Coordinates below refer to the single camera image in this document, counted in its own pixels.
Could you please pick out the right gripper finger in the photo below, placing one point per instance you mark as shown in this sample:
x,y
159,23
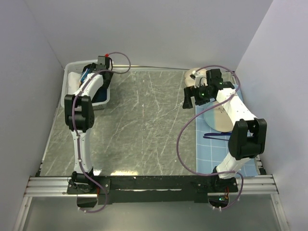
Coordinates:
x,y
187,104
189,92

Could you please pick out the black daisy t-shirt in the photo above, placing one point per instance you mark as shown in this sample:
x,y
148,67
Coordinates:
x,y
84,75

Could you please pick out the white plastic basket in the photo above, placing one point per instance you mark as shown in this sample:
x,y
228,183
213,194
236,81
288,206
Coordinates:
x,y
77,67

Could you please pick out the blue grid placemat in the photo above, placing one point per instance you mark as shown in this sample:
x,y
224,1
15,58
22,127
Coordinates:
x,y
209,153

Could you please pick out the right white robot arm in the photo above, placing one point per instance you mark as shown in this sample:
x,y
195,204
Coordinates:
x,y
248,133

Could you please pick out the navy rolled t-shirt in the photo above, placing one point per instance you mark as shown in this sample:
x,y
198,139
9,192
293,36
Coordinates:
x,y
100,95

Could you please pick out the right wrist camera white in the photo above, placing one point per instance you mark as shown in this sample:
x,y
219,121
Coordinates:
x,y
199,78

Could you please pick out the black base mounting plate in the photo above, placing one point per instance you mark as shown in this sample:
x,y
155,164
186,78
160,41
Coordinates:
x,y
137,189

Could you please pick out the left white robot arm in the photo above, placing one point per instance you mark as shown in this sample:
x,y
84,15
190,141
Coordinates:
x,y
85,89

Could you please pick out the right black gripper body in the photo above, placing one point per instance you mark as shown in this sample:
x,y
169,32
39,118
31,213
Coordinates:
x,y
201,95

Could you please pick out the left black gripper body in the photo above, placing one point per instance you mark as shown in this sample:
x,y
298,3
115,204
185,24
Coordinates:
x,y
108,82

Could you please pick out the purple plastic knife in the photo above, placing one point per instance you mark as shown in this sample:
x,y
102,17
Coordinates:
x,y
218,134

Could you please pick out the cream divided dish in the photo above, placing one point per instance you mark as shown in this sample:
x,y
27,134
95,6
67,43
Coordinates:
x,y
188,80

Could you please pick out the cream and blue plate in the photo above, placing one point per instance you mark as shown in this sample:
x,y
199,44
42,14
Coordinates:
x,y
218,119

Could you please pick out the white rolled t-shirt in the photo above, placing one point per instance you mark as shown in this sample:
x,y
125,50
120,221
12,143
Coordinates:
x,y
73,80

